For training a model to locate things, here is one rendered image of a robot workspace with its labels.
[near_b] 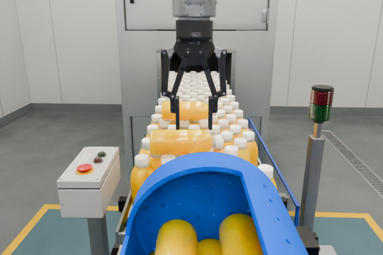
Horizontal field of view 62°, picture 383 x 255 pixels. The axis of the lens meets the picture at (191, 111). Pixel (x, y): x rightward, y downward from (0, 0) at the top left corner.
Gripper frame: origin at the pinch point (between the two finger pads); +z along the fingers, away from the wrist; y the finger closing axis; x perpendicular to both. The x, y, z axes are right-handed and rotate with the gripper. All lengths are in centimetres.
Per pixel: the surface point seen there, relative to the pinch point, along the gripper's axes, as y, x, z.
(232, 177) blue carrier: 6.7, -15.9, 6.7
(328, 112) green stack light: 40.0, 22.9, 6.5
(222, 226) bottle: 4.5, -22.2, 12.3
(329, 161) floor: 144, 236, 125
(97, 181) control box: -22.1, -1.5, 15.4
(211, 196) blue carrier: 3.0, -15.9, 10.4
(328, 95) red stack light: 39.3, 22.7, 1.3
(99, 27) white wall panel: -132, 407, -5
